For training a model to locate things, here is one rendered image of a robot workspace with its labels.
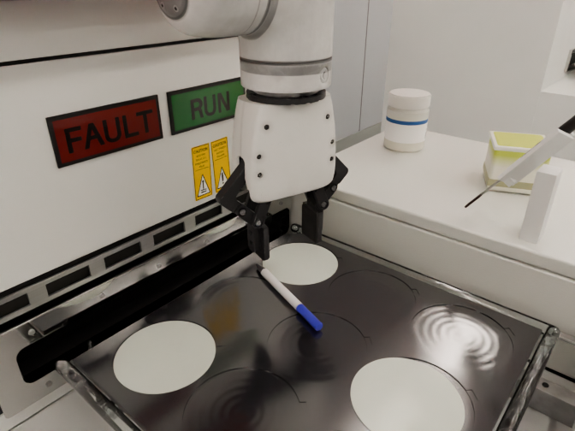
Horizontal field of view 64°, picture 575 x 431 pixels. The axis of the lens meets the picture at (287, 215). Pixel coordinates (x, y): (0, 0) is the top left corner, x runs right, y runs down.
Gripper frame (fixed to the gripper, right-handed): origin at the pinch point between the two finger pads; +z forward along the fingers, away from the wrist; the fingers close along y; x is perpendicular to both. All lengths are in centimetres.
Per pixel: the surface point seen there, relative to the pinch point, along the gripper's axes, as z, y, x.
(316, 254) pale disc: 8.6, -8.2, -5.7
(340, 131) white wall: 82, -193, -236
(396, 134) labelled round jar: -1.0, -32.6, -17.4
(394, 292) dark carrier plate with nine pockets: 8.7, -11.5, 6.0
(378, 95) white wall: 64, -245, -254
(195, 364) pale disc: 8.6, 13.2, 4.6
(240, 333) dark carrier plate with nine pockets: 8.6, 7.6, 3.0
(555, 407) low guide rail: 14.9, -18.4, 23.6
